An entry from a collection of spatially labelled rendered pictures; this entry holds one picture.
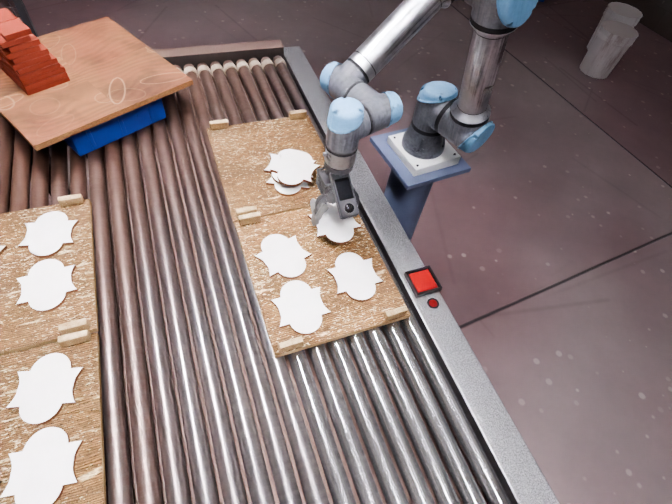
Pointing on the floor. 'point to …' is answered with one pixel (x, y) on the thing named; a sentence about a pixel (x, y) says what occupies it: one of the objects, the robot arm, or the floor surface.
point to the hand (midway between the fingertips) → (334, 221)
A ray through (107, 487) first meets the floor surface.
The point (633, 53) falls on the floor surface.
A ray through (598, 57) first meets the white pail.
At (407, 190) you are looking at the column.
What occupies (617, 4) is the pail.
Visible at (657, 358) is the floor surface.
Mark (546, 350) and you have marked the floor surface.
